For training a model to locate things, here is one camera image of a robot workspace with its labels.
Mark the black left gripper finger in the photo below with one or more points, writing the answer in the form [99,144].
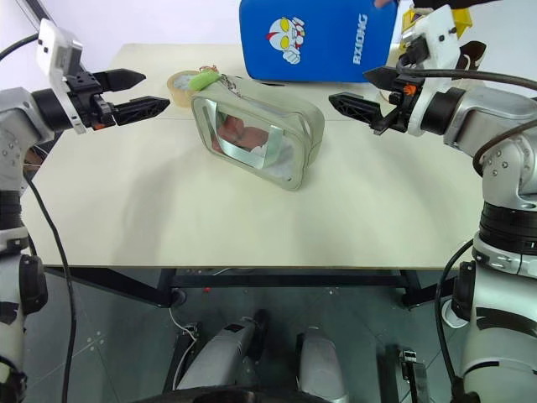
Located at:
[123,79]
[140,109]

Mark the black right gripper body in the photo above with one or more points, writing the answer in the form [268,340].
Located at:
[400,103]

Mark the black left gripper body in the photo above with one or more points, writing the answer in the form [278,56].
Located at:
[88,103]

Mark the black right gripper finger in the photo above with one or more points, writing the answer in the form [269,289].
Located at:
[379,77]
[354,107]

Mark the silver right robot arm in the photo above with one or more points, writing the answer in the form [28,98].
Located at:
[503,176]

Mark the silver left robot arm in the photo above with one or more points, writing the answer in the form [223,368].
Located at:
[17,113]

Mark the clear green toiletry pouch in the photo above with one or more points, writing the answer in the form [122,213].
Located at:
[302,126]

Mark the person's bare hand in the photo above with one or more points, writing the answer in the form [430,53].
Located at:
[384,3]

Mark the beige tape roll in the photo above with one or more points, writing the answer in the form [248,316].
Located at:
[178,90]

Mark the blue cartoon print bag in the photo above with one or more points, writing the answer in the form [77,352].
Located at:
[327,38]

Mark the green plush zipper charm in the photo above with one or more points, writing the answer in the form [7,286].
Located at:
[202,80]

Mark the yellow box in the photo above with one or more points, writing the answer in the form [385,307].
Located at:
[463,19]

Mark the black slanted bar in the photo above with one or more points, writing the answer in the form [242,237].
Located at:
[42,9]

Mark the white round floor object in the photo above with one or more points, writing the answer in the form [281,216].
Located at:
[451,315]

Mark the silver left robot leg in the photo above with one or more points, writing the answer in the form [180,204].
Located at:
[226,352]

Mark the silver robot leg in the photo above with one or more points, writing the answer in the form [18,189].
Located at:
[226,352]
[321,365]

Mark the silver right robot leg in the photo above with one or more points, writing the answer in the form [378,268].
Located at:
[321,365]

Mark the dark rounded robot waist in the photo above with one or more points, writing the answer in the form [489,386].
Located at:
[218,395]

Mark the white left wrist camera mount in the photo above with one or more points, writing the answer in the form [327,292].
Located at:
[53,46]

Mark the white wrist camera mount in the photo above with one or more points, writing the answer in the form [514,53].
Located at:
[436,29]
[53,46]

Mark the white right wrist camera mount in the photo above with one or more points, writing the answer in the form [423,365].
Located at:
[436,29]

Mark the black metal table frame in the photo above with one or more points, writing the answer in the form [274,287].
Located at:
[293,279]

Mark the black floor bracket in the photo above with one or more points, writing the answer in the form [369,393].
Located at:
[413,373]

